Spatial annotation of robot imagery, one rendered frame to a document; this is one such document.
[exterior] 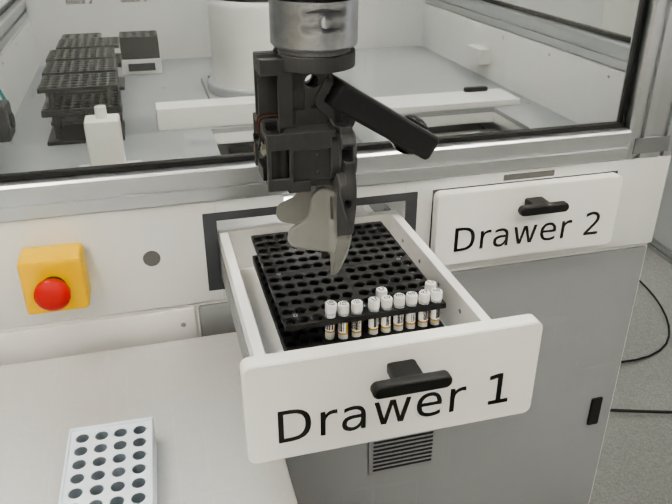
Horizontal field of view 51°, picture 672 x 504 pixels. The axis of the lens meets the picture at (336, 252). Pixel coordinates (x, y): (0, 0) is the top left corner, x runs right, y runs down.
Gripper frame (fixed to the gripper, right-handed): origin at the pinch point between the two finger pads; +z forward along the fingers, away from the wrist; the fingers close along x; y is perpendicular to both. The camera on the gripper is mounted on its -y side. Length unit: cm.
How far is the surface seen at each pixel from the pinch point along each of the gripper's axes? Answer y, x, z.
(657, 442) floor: -104, -53, 98
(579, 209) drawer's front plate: -42.7, -20.8, 9.3
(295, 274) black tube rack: 2.2, -9.4, 7.5
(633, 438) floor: -99, -56, 98
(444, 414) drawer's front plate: -8.1, 11.1, 13.5
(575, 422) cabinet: -51, -22, 52
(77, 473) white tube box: 27.1, 5.3, 17.8
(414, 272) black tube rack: -11.2, -6.2, 7.3
